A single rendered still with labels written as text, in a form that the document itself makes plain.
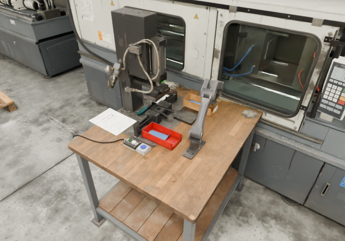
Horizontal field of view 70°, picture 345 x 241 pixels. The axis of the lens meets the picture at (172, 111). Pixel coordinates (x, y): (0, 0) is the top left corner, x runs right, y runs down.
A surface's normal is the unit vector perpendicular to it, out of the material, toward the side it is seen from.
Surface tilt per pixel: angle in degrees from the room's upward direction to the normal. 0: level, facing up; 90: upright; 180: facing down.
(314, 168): 90
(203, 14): 90
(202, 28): 90
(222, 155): 0
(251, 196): 0
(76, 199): 0
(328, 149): 90
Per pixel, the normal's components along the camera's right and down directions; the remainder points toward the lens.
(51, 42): 0.80, 0.35
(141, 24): -0.55, 0.47
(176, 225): 0.00, -0.82
